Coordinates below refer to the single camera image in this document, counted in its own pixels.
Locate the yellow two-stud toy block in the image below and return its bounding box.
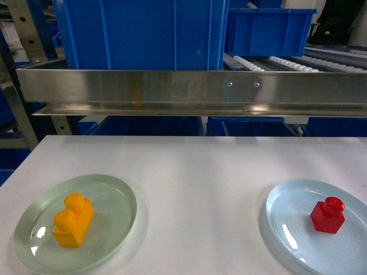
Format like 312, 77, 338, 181
52, 192, 94, 248

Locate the red one-stud toy block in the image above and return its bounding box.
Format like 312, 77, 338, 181
310, 197, 345, 234

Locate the pale blue glass plate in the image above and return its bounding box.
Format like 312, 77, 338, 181
265, 179, 366, 274

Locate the blue plastic bin right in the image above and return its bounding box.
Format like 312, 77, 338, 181
224, 8, 318, 57

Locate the pale green glass plate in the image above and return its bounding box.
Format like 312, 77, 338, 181
13, 174, 137, 274

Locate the large blue plastic bin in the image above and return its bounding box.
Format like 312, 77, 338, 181
53, 1, 229, 70

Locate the stainless steel shelf rail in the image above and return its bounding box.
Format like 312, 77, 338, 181
17, 68, 366, 117

